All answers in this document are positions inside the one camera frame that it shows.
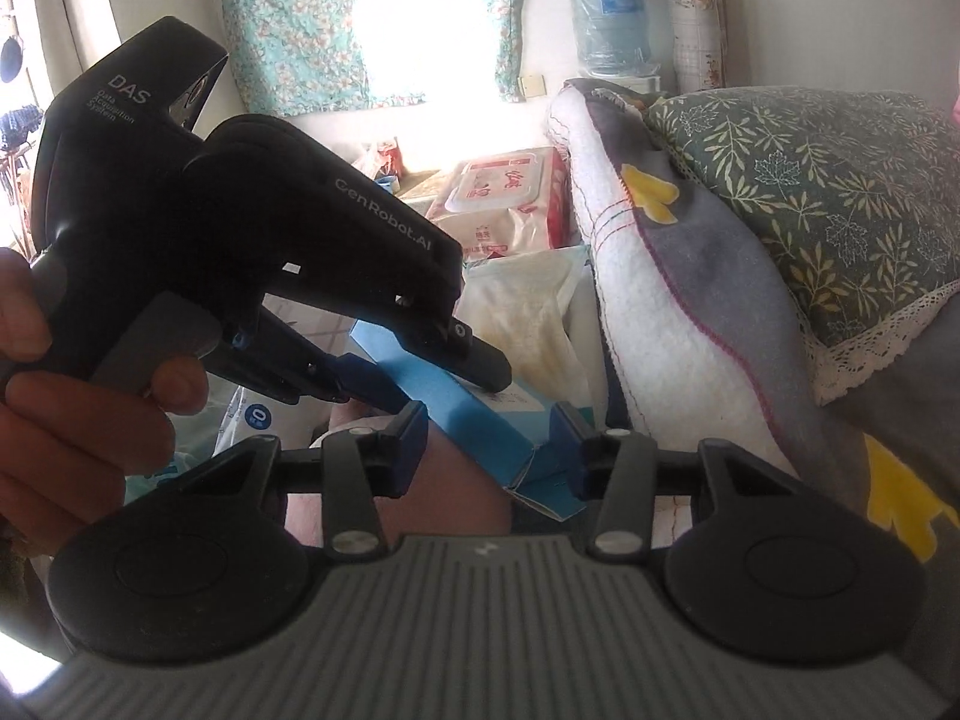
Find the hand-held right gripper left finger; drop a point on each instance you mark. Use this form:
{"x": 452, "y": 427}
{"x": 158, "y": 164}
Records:
{"x": 410, "y": 444}

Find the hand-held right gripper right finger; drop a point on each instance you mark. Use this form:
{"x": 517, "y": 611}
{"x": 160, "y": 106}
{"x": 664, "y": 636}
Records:
{"x": 566, "y": 457}

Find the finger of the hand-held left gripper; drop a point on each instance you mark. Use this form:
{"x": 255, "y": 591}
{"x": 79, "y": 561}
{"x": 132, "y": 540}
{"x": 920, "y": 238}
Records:
{"x": 367, "y": 379}
{"x": 480, "y": 364}

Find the blue cardboard carton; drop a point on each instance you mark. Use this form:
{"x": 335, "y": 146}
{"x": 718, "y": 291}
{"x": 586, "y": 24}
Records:
{"x": 469, "y": 427}

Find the person's left hand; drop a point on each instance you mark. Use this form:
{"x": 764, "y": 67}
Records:
{"x": 75, "y": 435}

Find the white cloth packet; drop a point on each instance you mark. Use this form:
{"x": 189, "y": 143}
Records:
{"x": 525, "y": 307}

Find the dark hanging clothes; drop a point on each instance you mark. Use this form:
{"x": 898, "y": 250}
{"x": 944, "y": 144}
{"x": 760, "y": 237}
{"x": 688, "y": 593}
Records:
{"x": 19, "y": 124}

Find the red wet wipes pack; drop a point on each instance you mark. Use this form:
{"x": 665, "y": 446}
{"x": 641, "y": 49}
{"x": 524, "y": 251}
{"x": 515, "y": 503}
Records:
{"x": 495, "y": 187}

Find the teal floral curtain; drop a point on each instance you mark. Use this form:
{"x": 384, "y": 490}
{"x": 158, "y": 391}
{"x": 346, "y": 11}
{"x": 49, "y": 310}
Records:
{"x": 300, "y": 37}

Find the grey blanket yellow stars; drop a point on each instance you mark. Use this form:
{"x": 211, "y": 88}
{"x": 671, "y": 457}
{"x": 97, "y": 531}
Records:
{"x": 750, "y": 277}

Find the green leaf print pillow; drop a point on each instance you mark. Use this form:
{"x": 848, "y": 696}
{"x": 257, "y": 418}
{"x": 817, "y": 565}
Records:
{"x": 825, "y": 202}

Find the blue water bottle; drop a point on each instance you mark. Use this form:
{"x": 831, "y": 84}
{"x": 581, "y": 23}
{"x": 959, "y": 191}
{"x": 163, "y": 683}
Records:
{"x": 607, "y": 22}

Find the pink grey floral quilt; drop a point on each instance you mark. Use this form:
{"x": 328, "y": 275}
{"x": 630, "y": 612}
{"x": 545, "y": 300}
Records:
{"x": 955, "y": 109}

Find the beige wall socket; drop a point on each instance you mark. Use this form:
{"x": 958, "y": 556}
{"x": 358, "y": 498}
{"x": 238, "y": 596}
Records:
{"x": 532, "y": 87}

